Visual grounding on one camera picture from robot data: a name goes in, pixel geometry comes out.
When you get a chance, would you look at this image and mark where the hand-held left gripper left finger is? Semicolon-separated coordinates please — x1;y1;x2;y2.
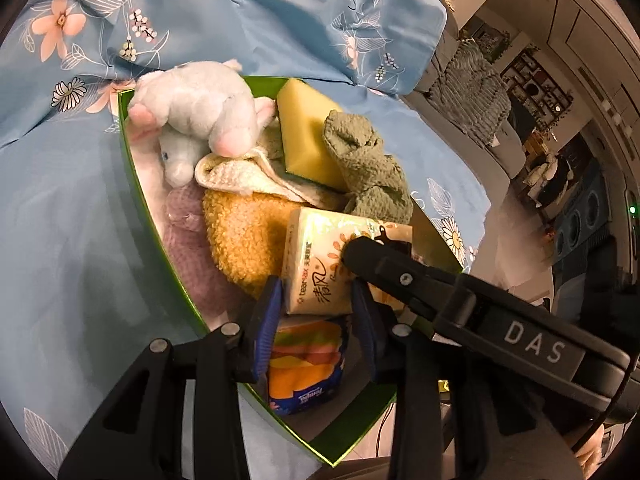
57;275;286;480

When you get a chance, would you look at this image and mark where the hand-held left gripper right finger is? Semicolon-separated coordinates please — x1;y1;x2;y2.
350;277;583;480

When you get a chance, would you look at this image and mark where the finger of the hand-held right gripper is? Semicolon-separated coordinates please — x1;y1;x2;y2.
340;236;473;333

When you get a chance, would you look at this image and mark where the colourful striped tissue packet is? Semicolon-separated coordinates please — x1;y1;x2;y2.
267;315;351;416

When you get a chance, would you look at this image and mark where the cream floral tissue packet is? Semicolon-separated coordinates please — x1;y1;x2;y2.
281;207;416;316

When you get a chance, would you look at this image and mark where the orange fuzzy cloth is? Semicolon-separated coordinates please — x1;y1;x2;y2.
201;187;306;286

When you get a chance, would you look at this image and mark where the green waffle cloth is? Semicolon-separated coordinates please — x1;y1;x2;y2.
322;110;416;226

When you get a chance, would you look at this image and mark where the green box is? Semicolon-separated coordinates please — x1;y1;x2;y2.
116;76;463;466

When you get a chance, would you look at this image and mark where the pink cloth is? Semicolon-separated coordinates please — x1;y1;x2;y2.
162;182;256;321

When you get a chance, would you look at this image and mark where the cream waffle cloth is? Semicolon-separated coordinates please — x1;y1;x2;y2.
194;125;346;208

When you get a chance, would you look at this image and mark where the yellow sponge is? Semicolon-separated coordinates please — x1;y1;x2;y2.
276;77;351;188

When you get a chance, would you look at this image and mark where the light blue plush toy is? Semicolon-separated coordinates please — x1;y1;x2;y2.
127;59;278;188

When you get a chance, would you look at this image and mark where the grey knitted throw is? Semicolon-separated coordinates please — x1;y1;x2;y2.
427;40;513;146

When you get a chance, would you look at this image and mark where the light blue floral blanket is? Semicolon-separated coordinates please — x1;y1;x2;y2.
0;0;493;480

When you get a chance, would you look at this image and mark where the dark decor shelf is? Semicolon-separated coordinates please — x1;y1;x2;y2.
500;45;576;131

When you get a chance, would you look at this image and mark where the white wall cabinet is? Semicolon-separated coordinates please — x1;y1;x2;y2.
545;0;640;126

